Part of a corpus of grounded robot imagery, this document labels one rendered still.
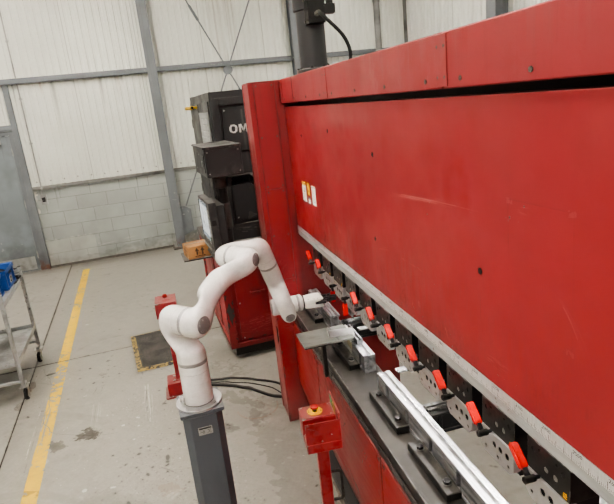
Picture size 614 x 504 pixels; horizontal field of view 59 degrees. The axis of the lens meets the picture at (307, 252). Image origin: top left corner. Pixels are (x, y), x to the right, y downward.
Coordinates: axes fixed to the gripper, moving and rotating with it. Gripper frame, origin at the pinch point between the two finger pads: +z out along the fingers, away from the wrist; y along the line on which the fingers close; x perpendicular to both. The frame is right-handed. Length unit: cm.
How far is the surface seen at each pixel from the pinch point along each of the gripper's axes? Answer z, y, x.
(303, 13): 13, -50, 143
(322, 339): -9.1, 8.7, -18.5
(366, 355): 6.7, 29.3, -21.4
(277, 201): -7, -81, 39
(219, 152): -38, -96, 72
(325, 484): -23, 43, -75
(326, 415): -19, 41, -41
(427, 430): 6, 95, -21
